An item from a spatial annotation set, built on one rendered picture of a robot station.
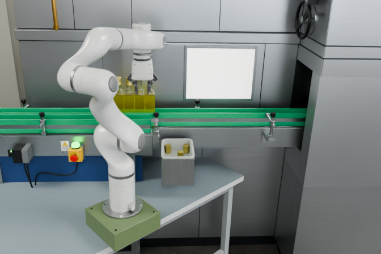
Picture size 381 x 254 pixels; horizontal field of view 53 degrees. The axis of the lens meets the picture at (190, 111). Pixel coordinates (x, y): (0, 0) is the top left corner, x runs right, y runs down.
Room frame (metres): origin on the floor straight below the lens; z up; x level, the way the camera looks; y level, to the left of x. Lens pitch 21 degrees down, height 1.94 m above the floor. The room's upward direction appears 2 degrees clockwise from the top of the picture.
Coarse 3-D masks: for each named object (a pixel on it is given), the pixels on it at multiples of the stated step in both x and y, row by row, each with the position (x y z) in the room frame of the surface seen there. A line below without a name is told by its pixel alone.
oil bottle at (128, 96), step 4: (124, 92) 2.04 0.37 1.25; (128, 92) 2.03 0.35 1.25; (132, 92) 2.04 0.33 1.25; (124, 96) 2.03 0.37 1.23; (128, 96) 2.03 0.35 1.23; (132, 96) 2.03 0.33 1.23; (124, 100) 2.03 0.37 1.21; (128, 100) 2.03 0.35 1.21; (132, 100) 2.03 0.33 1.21; (124, 104) 2.03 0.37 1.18; (128, 104) 2.03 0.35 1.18; (132, 104) 2.03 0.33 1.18; (124, 108) 2.03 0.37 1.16; (128, 108) 2.03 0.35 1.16; (132, 108) 2.03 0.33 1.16; (124, 112) 2.03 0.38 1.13; (128, 112) 2.03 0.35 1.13; (132, 112) 2.03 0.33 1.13
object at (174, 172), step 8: (168, 160) 1.74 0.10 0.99; (176, 160) 1.74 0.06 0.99; (184, 160) 1.75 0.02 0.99; (192, 160) 1.75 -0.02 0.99; (168, 168) 1.74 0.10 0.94; (176, 168) 1.74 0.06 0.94; (184, 168) 1.75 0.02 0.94; (192, 168) 1.75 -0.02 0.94; (168, 176) 1.74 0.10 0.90; (176, 176) 1.74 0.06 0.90; (184, 176) 1.75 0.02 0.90; (192, 176) 1.75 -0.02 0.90; (168, 184) 1.74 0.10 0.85; (176, 184) 1.74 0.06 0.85; (184, 184) 1.75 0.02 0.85; (192, 184) 1.75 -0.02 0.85
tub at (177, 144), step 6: (168, 138) 1.96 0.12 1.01; (174, 138) 1.96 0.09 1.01; (180, 138) 1.96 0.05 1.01; (186, 138) 1.96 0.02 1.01; (162, 144) 1.88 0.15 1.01; (174, 144) 1.95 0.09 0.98; (180, 144) 1.95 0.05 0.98; (192, 144) 1.89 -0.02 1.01; (162, 150) 1.81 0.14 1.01; (174, 150) 1.95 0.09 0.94; (192, 150) 1.82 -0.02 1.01; (162, 156) 1.75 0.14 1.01; (168, 156) 1.74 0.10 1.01; (174, 156) 1.75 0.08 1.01; (180, 156) 1.75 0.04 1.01; (186, 156) 1.75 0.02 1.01; (192, 156) 1.75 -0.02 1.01
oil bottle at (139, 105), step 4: (140, 92) 2.04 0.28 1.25; (144, 92) 2.06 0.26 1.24; (136, 96) 2.04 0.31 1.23; (140, 96) 2.04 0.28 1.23; (144, 96) 2.04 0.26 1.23; (136, 100) 2.04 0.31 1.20; (140, 100) 2.04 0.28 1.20; (144, 100) 2.04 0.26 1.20; (136, 104) 2.04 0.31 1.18; (140, 104) 2.04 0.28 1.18; (144, 104) 2.04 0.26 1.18; (136, 108) 2.04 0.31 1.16; (140, 108) 2.04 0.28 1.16; (144, 108) 2.04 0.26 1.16; (136, 112) 2.04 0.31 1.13; (140, 112) 2.04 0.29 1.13; (144, 112) 2.04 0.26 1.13
